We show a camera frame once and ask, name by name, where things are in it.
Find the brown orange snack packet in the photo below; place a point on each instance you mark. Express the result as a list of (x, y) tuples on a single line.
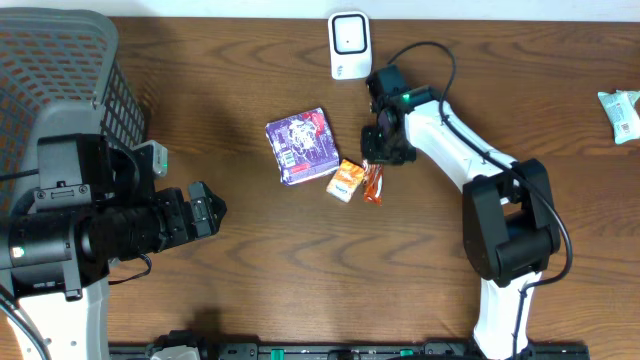
[(373, 182)]

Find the red purple snack bag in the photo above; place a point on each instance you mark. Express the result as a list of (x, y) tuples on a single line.
[(304, 146)]

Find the teal snack packet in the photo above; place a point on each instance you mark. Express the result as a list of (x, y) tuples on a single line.
[(622, 114)]

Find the orange white snack packet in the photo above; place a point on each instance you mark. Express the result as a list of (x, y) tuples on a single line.
[(345, 181)]

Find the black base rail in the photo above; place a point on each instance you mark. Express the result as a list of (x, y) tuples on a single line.
[(184, 344)]

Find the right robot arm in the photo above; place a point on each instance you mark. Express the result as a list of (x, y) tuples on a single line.
[(509, 233)]

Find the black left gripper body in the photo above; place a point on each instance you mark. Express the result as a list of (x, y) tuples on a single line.
[(185, 216)]

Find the grey plastic mesh basket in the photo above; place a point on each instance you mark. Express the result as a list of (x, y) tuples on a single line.
[(60, 75)]

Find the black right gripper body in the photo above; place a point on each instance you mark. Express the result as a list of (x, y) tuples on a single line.
[(379, 147)]

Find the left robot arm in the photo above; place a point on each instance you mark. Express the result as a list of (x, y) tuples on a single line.
[(95, 203)]

